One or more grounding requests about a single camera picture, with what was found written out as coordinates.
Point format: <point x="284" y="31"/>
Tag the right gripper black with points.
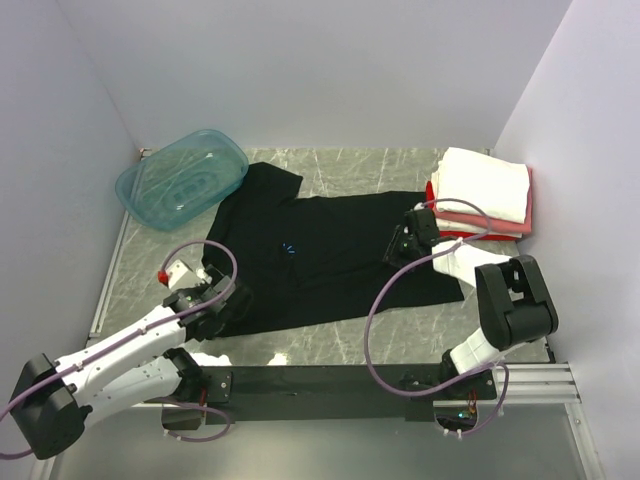
<point x="392" y="253"/>

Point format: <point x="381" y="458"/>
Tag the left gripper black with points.
<point x="213" y="275"/>

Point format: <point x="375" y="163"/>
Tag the black t shirt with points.
<point x="307" y="261"/>

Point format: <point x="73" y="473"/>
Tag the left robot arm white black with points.
<point x="55" y="401"/>

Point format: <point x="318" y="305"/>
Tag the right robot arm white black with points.
<point x="514" y="304"/>

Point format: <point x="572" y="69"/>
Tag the red folded t shirt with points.
<point x="466" y="202"/>

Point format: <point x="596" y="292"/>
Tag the white folded t shirt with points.
<point x="471" y="187"/>

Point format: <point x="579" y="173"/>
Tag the teal plastic basket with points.
<point x="181" y="181"/>

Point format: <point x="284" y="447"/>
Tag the black base bar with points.
<point x="330" y="392"/>

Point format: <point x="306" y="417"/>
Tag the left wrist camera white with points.
<point x="178" y="275"/>

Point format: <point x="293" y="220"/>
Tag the aluminium rail left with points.
<point x="42" y="469"/>

